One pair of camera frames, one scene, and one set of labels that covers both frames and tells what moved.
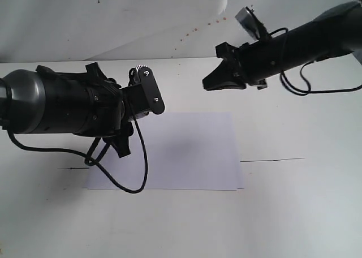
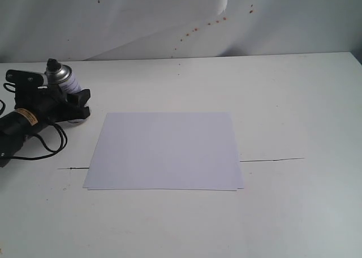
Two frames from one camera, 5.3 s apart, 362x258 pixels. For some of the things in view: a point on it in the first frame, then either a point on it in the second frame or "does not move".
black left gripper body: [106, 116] to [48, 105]
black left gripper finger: [95, 72] to [79, 99]
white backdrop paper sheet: [69, 24] does not move
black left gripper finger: [120, 142] to [72, 113]
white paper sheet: [186, 151] does not move
